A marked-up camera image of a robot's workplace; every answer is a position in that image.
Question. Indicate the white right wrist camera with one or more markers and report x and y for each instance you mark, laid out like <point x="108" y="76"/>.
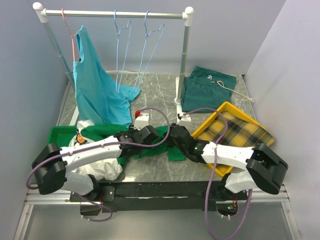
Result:
<point x="183" y="120"/>

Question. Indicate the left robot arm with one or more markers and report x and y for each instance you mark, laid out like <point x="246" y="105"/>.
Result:
<point x="53" y="168"/>

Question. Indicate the pink wire hanger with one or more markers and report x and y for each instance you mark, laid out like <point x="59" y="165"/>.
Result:
<point x="72" y="36"/>

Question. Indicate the blue wire hanger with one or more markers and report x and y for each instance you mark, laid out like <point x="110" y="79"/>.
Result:
<point x="123" y="36"/>
<point x="146" y="60"/>

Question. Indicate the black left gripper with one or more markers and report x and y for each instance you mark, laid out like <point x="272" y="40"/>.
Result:
<point x="131" y="130"/>

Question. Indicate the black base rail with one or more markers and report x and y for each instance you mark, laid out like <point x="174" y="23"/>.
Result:
<point x="149" y="196"/>

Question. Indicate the yellow plastic tray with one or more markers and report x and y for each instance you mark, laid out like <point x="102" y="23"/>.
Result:
<point x="221" y="169"/>

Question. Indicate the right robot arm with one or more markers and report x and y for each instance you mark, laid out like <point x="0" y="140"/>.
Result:
<point x="259" y="166"/>

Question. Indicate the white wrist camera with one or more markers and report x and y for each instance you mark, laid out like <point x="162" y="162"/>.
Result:
<point x="141" y="120"/>
<point x="183" y="120"/>

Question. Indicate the white clothes rack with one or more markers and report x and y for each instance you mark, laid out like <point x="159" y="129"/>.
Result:
<point x="186" y="16"/>

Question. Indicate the dark green pants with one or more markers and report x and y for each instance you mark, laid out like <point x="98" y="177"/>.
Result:
<point x="205" y="88"/>

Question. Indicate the green plastic tray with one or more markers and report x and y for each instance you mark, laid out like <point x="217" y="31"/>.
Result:
<point x="63" y="135"/>

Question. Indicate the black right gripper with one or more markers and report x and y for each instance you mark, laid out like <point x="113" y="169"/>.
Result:
<point x="170" y="141"/>

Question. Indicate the yellow plaid cloth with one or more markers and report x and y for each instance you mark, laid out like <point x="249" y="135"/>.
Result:
<point x="240" y="133"/>

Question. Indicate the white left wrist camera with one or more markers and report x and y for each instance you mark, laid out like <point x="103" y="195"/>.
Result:
<point x="141" y="120"/>

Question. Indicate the turquoise t shirt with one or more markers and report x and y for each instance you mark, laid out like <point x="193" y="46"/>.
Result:
<point x="97" y="97"/>

